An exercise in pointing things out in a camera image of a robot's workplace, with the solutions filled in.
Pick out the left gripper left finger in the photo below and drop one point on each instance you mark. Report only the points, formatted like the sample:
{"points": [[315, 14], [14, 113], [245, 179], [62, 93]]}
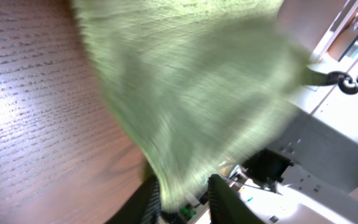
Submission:
{"points": [[143, 207]]}

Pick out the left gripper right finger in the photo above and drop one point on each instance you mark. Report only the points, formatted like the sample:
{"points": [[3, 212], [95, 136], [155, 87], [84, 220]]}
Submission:
{"points": [[225, 206]]}

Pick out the green microfiber cloth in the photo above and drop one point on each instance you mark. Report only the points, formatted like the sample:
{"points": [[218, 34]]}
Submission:
{"points": [[192, 83]]}

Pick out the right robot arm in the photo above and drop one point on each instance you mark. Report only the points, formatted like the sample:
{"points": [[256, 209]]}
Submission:
{"points": [[313, 163]]}

